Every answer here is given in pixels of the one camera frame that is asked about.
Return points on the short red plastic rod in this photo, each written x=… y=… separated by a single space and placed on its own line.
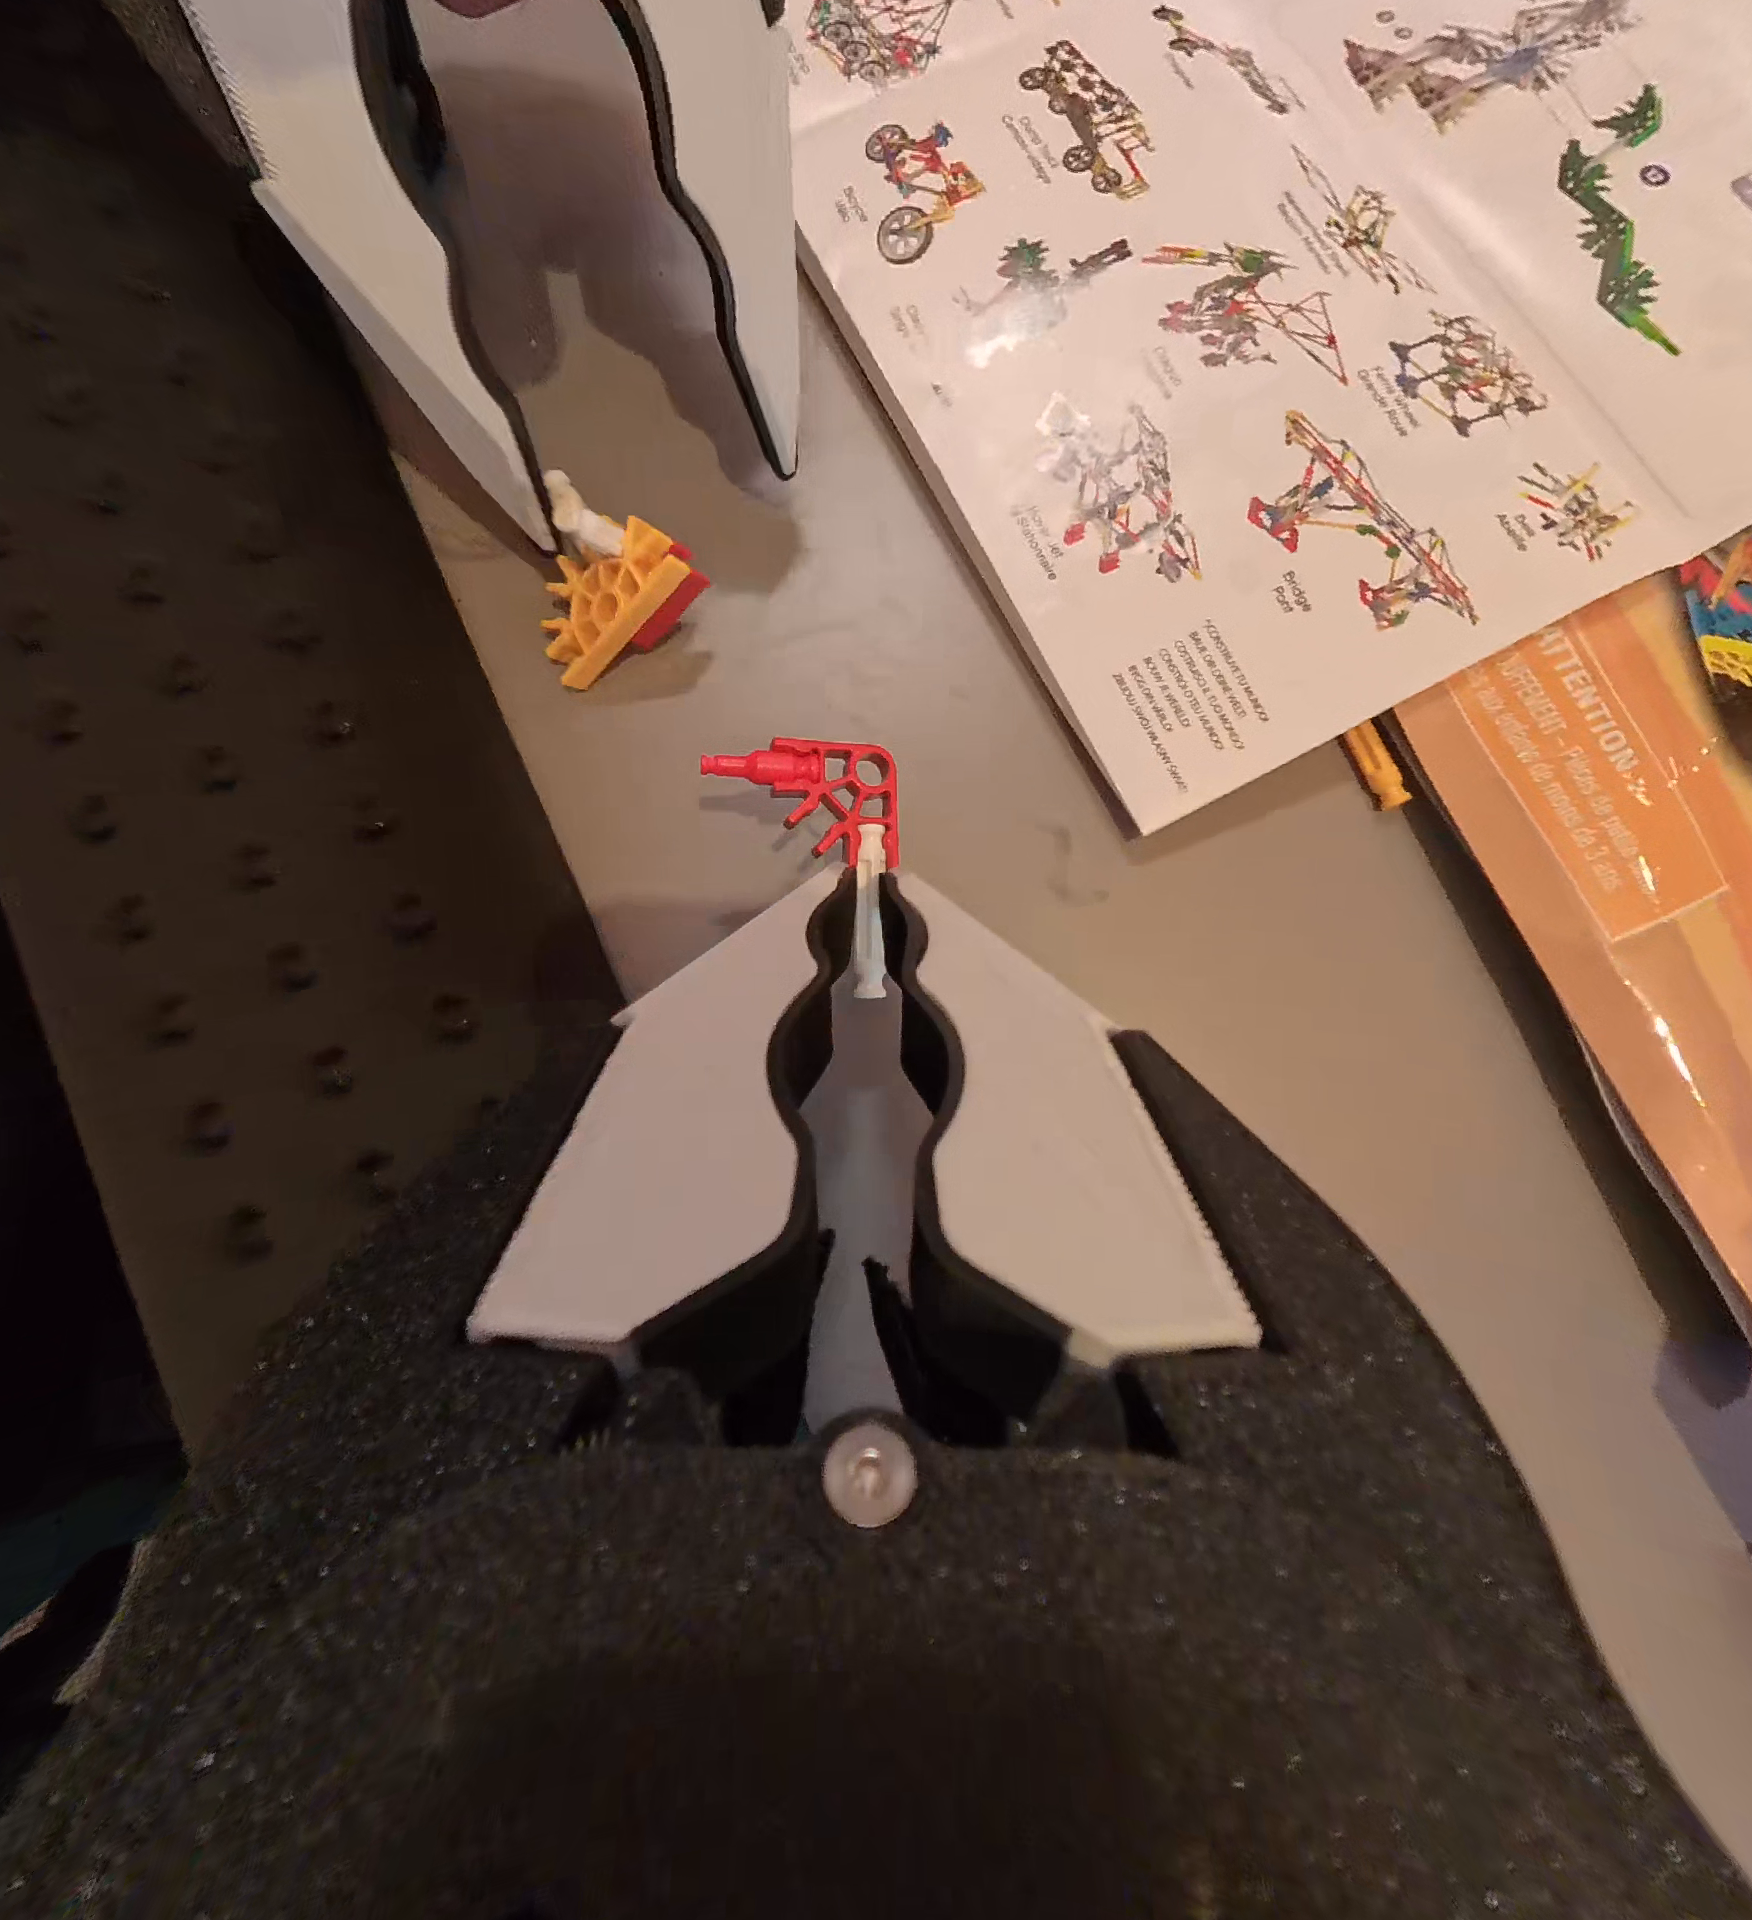
x=748 y=766

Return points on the yellow plastic rod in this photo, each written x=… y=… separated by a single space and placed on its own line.
x=1373 y=765

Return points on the white plastic rod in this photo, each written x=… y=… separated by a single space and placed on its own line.
x=578 y=511
x=869 y=930

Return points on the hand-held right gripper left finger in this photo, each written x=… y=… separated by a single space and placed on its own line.
x=652 y=1184

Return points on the white printed instruction sheet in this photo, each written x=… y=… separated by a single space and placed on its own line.
x=1267 y=451

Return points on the red yellow K'nex assembly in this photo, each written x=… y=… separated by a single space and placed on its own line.
x=606 y=599

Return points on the orange and red toy bag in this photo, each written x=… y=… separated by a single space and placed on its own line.
x=1611 y=930

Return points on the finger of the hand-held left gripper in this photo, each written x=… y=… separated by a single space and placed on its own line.
x=735 y=149
x=321 y=149

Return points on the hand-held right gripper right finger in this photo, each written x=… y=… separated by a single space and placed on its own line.
x=1088 y=1184

